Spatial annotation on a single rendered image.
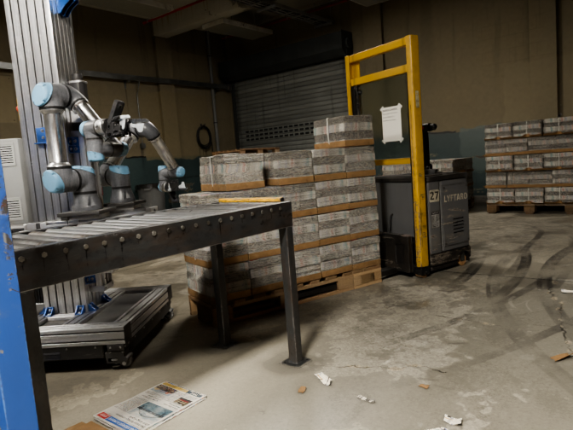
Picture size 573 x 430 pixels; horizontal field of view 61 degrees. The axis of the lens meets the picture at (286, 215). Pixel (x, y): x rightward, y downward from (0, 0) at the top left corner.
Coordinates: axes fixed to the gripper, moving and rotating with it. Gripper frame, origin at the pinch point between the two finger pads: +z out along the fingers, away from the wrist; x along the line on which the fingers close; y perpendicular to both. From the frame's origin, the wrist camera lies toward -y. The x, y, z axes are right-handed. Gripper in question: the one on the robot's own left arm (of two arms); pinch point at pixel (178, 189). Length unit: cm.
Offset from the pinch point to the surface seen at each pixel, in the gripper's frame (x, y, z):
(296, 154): 71, 18, 42
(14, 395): -112, -37, 191
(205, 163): 14.5, 16.7, 15.7
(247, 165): 33, 13, 41
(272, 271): 44, -59, 42
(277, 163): 55, 13, 42
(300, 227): 69, -32, 43
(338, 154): 107, 16, 41
